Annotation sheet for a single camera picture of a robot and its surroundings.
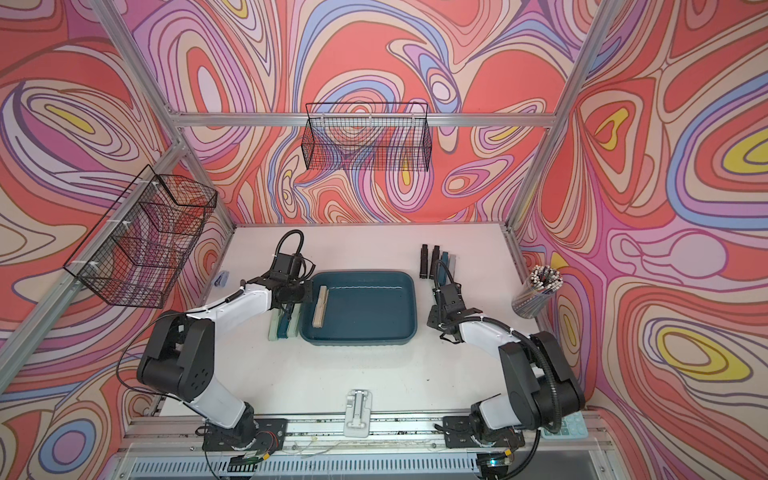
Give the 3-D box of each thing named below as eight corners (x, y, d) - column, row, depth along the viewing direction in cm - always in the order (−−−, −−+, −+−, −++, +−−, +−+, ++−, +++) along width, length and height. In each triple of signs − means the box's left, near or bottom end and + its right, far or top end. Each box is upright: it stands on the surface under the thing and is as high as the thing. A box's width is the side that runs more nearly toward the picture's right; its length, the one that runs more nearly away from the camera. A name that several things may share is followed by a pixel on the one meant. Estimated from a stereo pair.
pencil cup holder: (514, 320, 97) (536, 287, 82) (507, 299, 102) (528, 265, 87) (539, 320, 97) (567, 287, 82) (532, 299, 102) (556, 265, 87)
